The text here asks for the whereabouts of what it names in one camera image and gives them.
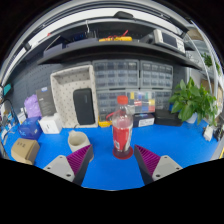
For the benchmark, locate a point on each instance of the clear bottle with red label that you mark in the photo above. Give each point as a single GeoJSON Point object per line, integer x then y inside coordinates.
{"type": "Point", "coordinates": [122, 133]}

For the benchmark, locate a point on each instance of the black overhead shelf unit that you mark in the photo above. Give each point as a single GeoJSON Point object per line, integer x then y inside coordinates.
{"type": "Point", "coordinates": [110, 51]}

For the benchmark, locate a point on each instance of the green potted plant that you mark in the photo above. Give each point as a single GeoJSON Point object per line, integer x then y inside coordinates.
{"type": "Point", "coordinates": [193, 101]}

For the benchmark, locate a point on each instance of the blue carton box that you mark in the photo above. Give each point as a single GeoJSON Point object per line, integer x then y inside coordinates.
{"type": "Point", "coordinates": [30, 128]}

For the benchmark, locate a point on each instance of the grey small-parts drawer cabinet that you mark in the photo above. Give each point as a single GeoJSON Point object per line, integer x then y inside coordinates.
{"type": "Point", "coordinates": [106, 103]}
{"type": "Point", "coordinates": [163, 99]}
{"type": "Point", "coordinates": [156, 75]}
{"type": "Point", "coordinates": [116, 74]}

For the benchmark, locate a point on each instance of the black box with white label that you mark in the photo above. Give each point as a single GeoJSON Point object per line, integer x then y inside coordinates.
{"type": "Point", "coordinates": [144, 120]}

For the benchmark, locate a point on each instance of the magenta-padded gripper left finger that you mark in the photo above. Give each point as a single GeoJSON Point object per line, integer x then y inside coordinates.
{"type": "Point", "coordinates": [63, 166]}

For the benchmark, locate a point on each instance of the black zip pouch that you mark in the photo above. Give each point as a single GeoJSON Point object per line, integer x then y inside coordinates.
{"type": "Point", "coordinates": [84, 106]}

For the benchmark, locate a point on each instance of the white carton box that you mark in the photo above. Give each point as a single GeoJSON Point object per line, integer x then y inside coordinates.
{"type": "Point", "coordinates": [50, 124]}

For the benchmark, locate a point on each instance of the white and grey mug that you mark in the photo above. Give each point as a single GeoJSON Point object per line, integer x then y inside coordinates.
{"type": "Point", "coordinates": [78, 140]}

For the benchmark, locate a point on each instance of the white dotted fabric tray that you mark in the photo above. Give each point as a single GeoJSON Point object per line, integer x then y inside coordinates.
{"type": "Point", "coordinates": [65, 100]}

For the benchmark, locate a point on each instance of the flat black case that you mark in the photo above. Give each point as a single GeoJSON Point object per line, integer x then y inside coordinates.
{"type": "Point", "coordinates": [167, 118]}

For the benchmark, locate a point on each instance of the brown cardboard box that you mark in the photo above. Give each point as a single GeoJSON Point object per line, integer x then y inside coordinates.
{"type": "Point", "coordinates": [24, 151]}

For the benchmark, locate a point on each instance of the purple plastic bag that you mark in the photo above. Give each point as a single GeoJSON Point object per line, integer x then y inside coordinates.
{"type": "Point", "coordinates": [32, 106]}

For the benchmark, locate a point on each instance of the clear organizer with coloured parts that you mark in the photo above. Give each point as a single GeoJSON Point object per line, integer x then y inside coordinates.
{"type": "Point", "coordinates": [142, 102]}

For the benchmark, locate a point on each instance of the yellow multimeter with red leads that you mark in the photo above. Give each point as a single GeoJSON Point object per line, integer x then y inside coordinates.
{"type": "Point", "coordinates": [104, 124]}

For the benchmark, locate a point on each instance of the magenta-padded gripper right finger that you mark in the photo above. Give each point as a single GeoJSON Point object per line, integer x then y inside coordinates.
{"type": "Point", "coordinates": [163, 166]}

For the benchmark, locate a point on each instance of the dark grey upright box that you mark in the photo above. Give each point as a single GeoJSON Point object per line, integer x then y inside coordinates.
{"type": "Point", "coordinates": [46, 101]}

